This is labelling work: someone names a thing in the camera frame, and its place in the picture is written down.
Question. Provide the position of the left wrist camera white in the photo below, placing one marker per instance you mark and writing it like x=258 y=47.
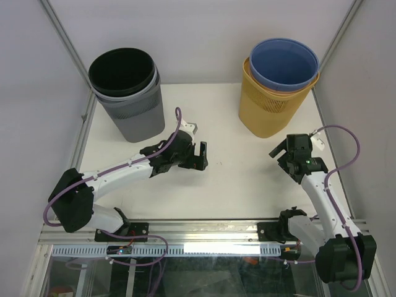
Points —
x=189 y=128

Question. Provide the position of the yellow mesh waste bin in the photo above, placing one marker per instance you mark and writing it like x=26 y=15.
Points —
x=265 y=112

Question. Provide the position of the black plastic bin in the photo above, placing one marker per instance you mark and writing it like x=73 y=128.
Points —
x=121 y=72

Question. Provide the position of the white slotted cable duct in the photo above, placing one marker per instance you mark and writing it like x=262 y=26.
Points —
x=173 y=250

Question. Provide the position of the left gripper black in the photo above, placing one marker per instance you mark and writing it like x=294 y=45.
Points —
x=197 y=163

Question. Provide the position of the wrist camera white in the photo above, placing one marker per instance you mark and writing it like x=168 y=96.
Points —
x=189 y=128
x=316 y=140

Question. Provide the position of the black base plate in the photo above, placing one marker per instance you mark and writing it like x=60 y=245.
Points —
x=134 y=229
x=274 y=231

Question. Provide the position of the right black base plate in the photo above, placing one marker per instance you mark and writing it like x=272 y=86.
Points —
x=274 y=231

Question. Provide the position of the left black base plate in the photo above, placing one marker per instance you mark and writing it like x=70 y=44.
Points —
x=134 y=229

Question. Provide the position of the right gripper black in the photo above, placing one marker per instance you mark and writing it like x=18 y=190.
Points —
x=283 y=164

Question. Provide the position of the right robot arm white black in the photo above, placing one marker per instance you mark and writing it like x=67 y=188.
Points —
x=341 y=251

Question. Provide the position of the blue plastic bucket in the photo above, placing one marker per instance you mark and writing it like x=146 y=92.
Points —
x=283 y=64

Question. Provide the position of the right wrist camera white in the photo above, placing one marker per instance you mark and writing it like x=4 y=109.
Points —
x=316 y=140

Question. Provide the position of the peach plastic bucket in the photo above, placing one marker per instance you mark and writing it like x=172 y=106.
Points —
x=287 y=92

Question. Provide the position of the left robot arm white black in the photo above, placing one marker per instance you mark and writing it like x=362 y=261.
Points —
x=74 y=199

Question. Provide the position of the grey slotted waste bin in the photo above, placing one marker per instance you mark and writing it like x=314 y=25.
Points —
x=140 y=118

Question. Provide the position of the aluminium mounting rail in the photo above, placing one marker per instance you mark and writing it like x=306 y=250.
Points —
x=174 y=231

